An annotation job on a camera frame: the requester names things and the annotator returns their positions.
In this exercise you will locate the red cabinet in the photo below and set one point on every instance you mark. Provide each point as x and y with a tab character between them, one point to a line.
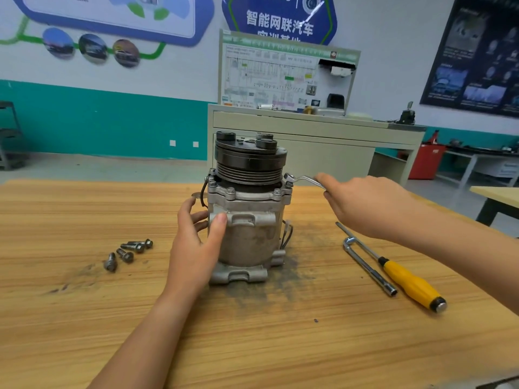
426	162

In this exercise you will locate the white wiring display board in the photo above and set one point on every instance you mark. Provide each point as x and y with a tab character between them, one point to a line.
263	73

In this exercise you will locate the person's right hand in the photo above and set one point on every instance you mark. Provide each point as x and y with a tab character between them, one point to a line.
369	206

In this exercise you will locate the blue hexagon wall sign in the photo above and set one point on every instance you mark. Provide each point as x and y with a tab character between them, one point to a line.
280	12

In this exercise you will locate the person's left forearm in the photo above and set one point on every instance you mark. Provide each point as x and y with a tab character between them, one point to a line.
138	348

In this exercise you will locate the beige workbench cabinet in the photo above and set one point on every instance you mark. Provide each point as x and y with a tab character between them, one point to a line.
316	146

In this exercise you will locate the dark wall poster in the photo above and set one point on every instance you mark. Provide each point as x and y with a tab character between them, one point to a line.
478	56

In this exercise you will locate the silver L-shaped socket wrench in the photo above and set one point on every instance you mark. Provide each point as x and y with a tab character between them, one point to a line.
369	267

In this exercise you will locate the wooden side table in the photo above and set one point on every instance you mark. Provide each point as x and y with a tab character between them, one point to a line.
499	198

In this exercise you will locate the grey metal compressor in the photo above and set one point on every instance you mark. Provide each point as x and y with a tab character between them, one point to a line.
243	210

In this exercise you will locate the removed bolt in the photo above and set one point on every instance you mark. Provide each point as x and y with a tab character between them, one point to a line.
133	246
143	243
110	261
125	255

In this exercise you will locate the small black device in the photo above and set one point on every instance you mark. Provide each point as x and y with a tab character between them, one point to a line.
406	116

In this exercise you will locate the person's right forearm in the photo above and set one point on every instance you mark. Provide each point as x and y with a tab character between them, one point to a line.
470	255

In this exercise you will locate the person's left hand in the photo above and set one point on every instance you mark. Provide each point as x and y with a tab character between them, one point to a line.
191	255

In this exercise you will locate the blue rounded infographic panel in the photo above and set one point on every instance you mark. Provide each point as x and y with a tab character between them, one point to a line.
97	12

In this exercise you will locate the round photo wall decal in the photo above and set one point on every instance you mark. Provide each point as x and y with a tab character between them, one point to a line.
92	48
126	53
58	43

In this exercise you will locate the silver combination wrench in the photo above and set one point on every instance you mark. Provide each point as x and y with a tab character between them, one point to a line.
304	180

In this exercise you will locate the grey metal shelf cart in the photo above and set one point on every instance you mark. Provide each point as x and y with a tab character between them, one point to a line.
8	137

